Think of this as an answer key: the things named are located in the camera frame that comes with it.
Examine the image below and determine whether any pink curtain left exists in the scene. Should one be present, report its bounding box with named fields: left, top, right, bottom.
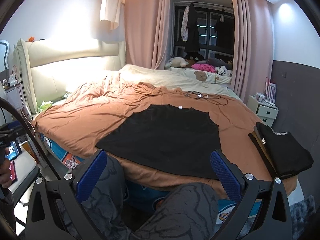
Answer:
left=124, top=0, right=170, bottom=69

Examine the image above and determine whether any stack of folded clothes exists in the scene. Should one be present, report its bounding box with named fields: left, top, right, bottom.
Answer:
left=248, top=122, right=313, bottom=179

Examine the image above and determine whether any pink curtain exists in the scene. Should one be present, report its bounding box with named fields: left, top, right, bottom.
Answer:
left=231, top=0, right=274, bottom=103
left=124, top=0, right=170, bottom=69

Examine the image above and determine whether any person's left hand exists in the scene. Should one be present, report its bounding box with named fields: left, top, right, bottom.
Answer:
left=0, top=158, right=12, bottom=189

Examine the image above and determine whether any cream padded headboard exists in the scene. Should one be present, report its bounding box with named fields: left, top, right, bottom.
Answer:
left=14, top=38, right=126, bottom=114

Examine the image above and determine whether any hanging beige garment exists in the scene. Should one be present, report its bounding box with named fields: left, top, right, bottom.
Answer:
left=99, top=0, right=121, bottom=30

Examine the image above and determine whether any green tissue pack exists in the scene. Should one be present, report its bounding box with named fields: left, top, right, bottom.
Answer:
left=37, top=101, right=53, bottom=113

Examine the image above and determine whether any striped pink bag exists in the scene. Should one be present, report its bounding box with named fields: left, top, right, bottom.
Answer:
left=264, top=77, right=276, bottom=103

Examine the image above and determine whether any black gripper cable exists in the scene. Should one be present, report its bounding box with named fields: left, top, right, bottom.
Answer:
left=0, top=96, right=62, bottom=181

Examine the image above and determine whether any cream bed sheet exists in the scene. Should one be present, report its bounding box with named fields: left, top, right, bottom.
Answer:
left=119, top=64, right=240, bottom=100

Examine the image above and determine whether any hanging black garment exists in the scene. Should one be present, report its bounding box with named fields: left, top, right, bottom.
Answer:
left=184, top=3, right=200, bottom=53

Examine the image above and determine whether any pink cloth on bed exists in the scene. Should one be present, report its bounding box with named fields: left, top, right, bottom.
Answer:
left=191, top=63, right=216, bottom=73

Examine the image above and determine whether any white bedside cabinet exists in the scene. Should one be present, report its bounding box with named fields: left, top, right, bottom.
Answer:
left=247, top=95, right=279, bottom=127

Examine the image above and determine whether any hanging floral garment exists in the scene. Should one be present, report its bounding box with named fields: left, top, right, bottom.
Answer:
left=181, top=6, right=189, bottom=42

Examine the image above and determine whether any white plush toy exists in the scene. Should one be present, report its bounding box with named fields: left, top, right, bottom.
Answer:
left=164, top=57, right=189, bottom=69

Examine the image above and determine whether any orange-brown blanket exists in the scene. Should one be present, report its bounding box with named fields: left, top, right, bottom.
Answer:
left=33, top=82, right=272, bottom=196

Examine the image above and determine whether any black t-shirt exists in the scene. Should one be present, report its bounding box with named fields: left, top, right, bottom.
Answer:
left=96, top=105, right=221, bottom=180

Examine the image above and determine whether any black cable on bed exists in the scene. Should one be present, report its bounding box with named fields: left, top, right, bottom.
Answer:
left=183, top=90, right=229, bottom=106

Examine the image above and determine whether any pink curtain right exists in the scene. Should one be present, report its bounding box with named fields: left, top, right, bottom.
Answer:
left=231, top=0, right=274, bottom=103

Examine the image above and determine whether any bear print pillow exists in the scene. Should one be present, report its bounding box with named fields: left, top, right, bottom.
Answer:
left=169, top=67, right=232, bottom=85

